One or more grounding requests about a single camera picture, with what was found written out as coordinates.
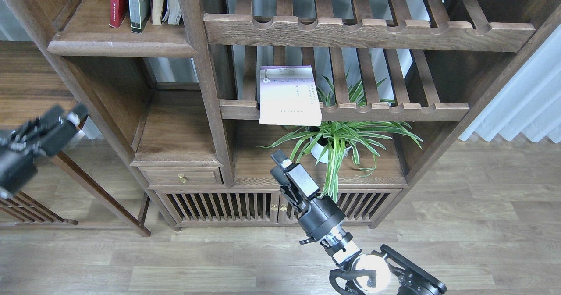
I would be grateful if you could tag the white plant pot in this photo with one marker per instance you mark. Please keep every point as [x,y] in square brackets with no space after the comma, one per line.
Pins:
[321,152]

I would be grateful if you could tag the green spider plant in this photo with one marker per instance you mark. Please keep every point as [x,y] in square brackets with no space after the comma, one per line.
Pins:
[338,133]

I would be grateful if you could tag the pale lavender book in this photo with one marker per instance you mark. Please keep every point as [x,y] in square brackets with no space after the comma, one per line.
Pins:
[288,96]

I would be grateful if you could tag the white curtain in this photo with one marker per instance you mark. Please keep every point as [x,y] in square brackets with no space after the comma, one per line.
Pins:
[530,103]

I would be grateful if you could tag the brass drawer knob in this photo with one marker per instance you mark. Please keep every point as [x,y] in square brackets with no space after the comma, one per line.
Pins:
[182,179]

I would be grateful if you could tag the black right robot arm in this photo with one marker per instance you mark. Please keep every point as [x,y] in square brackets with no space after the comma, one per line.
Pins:
[356,273]

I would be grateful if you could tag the dark wooden bookshelf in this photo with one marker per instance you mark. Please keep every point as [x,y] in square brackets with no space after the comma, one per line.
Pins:
[183,99]

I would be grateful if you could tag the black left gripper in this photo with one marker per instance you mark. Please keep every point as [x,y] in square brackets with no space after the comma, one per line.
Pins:
[45,135]

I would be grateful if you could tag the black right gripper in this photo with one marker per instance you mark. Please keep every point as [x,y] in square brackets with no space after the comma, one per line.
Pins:
[319,218]

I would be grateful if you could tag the upright books on shelf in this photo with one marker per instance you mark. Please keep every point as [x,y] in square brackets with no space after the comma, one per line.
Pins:
[166,11]

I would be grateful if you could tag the red cover book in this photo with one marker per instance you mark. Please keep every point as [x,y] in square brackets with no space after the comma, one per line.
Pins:
[118,11]

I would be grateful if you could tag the green and grey book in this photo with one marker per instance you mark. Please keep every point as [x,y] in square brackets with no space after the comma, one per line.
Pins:
[139,14]

